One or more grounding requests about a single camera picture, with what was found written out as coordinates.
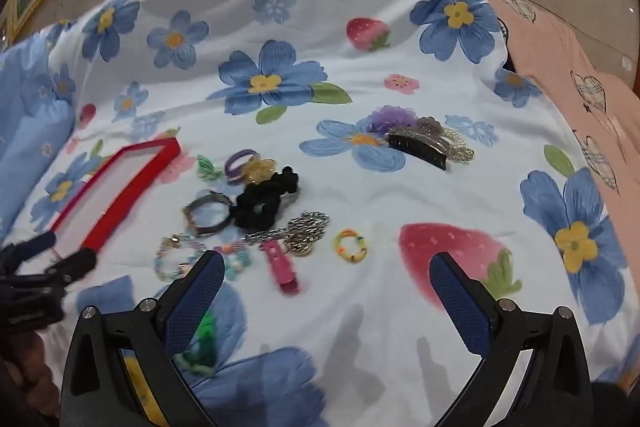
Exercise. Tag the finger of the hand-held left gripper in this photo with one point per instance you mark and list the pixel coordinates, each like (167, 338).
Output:
(75, 264)
(32, 246)

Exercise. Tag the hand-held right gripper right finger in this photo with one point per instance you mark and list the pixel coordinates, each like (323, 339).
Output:
(457, 307)

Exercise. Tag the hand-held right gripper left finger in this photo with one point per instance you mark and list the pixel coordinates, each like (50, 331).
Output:
(196, 302)

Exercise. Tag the red shallow box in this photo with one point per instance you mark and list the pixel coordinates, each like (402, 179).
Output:
(120, 202)

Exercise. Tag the pink hair clip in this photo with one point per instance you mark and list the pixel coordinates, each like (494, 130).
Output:
(280, 269)

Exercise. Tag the black scrunchie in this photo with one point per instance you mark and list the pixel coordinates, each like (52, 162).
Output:
(280, 182)

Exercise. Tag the yellow flower hair clip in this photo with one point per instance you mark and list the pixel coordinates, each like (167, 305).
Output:
(261, 170)

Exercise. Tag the person's left hand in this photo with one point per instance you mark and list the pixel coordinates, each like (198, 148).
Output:
(22, 367)

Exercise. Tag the yellow plastic item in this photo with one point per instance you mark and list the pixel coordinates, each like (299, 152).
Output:
(142, 387)

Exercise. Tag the light blue pillow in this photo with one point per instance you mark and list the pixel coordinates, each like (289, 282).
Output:
(25, 117)

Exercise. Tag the white floral bedsheet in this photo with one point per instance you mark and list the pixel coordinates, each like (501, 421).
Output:
(380, 197)

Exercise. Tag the silver rhinestone hair clip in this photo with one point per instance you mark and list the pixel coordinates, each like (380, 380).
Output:
(460, 148)

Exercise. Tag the black hair claw clip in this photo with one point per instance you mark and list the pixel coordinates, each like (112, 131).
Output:
(417, 151)

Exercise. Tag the grey hair clip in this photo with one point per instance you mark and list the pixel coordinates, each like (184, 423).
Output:
(428, 125)

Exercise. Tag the purple mesh scrunchie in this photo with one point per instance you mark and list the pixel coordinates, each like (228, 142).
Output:
(392, 117)

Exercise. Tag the pink heart-print blanket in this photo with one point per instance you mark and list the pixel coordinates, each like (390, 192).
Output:
(565, 57)

